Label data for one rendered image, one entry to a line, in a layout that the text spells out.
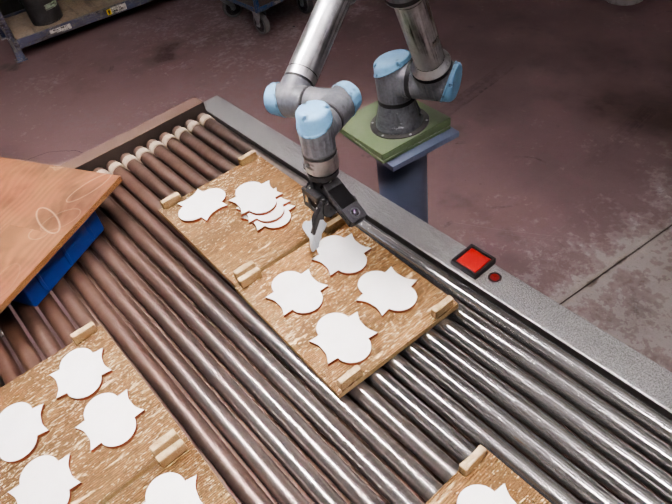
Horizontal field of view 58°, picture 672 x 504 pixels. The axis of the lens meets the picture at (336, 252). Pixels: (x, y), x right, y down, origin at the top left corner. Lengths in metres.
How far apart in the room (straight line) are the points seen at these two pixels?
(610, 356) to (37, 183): 1.55
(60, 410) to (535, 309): 1.06
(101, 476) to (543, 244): 2.14
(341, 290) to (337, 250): 0.13
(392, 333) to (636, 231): 1.87
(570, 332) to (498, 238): 1.53
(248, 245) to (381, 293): 0.40
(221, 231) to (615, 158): 2.29
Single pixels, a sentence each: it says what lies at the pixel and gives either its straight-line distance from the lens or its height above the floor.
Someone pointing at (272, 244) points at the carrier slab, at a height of 0.94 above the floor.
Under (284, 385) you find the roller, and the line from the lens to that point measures 1.34.
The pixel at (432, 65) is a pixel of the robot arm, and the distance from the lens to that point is 1.78.
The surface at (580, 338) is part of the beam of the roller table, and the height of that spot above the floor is 0.91.
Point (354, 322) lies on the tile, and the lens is 1.37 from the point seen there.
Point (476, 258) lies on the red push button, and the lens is 1.52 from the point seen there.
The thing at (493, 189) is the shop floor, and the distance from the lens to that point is 3.16.
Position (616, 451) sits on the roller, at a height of 0.92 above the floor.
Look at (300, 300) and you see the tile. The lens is 1.44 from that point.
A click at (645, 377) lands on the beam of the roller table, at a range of 1.39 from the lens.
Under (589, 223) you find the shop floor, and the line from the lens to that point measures 3.04.
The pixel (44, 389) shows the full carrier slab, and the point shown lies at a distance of 1.53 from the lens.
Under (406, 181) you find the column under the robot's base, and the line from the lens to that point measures 2.06.
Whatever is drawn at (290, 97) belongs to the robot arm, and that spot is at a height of 1.32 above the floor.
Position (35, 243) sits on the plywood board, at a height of 1.04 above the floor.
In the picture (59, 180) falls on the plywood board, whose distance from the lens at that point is 1.91.
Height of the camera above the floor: 2.02
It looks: 45 degrees down
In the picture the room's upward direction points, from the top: 10 degrees counter-clockwise
